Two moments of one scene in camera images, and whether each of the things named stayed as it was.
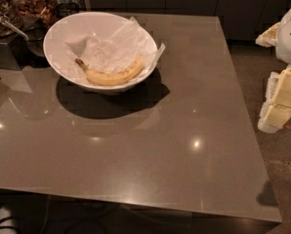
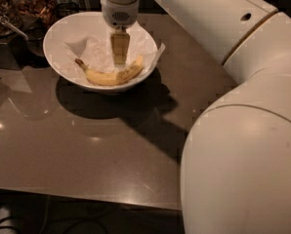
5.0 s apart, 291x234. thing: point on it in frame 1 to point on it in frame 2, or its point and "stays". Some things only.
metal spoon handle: [4, 19] stays
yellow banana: [110, 79] stays
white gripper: [290, 36] to [119, 15]
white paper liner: [115, 49] stays
